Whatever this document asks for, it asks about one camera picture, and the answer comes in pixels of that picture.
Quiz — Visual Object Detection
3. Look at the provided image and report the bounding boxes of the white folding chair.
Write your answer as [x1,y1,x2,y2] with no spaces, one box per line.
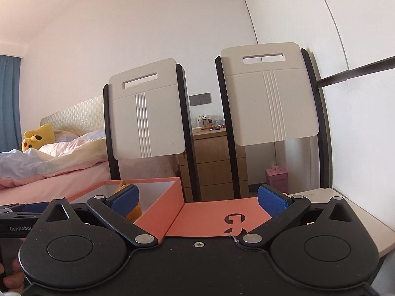
[215,42,331,188]
[103,58,201,202]

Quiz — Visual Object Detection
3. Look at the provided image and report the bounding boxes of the pink cardboard shoe box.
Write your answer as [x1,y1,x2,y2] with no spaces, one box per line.
[66,177,185,243]

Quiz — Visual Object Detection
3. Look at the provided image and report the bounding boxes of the brown bear plush blue shirt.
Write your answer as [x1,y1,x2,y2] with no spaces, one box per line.
[112,180,143,222]

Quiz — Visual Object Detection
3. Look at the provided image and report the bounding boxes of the person left hand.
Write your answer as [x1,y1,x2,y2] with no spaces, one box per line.
[3,259,25,292]

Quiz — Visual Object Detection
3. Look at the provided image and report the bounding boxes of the bed with pink bedding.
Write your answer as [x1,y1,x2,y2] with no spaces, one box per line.
[1,96,112,204]

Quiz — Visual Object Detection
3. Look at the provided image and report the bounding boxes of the left white folding chair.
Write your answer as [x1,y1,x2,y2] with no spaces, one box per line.
[103,58,201,202]

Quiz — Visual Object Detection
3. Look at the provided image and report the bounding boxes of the clutter on cabinet top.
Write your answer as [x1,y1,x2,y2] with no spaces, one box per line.
[192,114,226,132]

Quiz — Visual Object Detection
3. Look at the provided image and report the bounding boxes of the wooden drawer cabinet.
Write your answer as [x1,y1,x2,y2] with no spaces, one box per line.
[178,129,249,203]

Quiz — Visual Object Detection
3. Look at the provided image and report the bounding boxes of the right white folding chair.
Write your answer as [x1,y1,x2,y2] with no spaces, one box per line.
[215,42,331,188]

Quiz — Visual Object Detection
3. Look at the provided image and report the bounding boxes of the pink small gift box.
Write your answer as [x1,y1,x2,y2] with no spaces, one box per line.
[265,166,289,193]

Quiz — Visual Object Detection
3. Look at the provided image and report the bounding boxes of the pink shoe box lid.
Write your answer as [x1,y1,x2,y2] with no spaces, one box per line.
[165,196,274,239]

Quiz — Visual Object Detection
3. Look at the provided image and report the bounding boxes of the yellow pikachu plush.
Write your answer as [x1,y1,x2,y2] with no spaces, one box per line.
[21,124,55,152]

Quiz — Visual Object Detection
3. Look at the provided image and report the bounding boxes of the grey wall socket panel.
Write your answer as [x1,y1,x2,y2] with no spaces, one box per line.
[189,92,212,106]

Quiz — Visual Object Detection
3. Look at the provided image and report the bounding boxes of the blue curtain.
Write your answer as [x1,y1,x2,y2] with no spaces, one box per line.
[0,55,21,152]

